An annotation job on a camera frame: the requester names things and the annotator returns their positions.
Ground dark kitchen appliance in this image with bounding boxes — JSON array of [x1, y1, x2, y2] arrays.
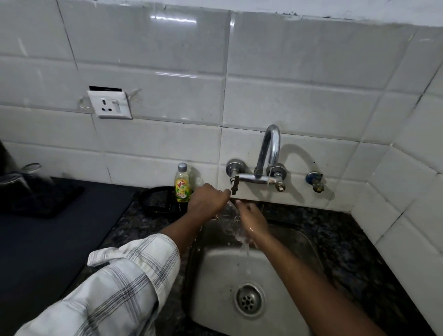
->
[[0, 140, 53, 196]]

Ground blue-handled brass wall valve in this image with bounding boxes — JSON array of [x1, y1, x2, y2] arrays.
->
[[305, 172, 326, 194]]

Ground person's left hand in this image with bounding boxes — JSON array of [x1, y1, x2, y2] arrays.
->
[[187, 183, 232, 225]]

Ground chrome wall faucet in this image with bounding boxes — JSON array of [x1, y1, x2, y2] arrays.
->
[[226, 125, 287, 196]]

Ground yellow dish soap bottle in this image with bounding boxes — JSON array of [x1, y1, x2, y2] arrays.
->
[[174, 162, 192, 203]]

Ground white wall power socket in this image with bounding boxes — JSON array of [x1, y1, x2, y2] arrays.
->
[[87, 85, 133, 120]]

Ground steel sink drain strainer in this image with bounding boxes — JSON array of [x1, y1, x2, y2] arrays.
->
[[235, 283, 266, 316]]

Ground person's right forearm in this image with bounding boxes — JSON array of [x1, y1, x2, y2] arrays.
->
[[250, 233, 387, 336]]

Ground stainless steel sink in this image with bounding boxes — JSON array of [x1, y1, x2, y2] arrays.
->
[[183, 215, 333, 336]]

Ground person's left forearm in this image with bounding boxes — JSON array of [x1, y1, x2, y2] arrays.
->
[[159, 212, 212, 257]]

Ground person's right hand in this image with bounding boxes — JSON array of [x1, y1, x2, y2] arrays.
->
[[235, 202, 272, 248]]

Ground black round pan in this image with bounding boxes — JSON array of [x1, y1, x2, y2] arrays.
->
[[133, 186, 189, 216]]

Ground dark grey counter mat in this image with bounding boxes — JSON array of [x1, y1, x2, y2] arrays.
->
[[0, 177, 147, 329]]

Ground white plaid shirt sleeve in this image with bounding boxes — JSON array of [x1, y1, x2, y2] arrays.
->
[[15, 234, 181, 336]]

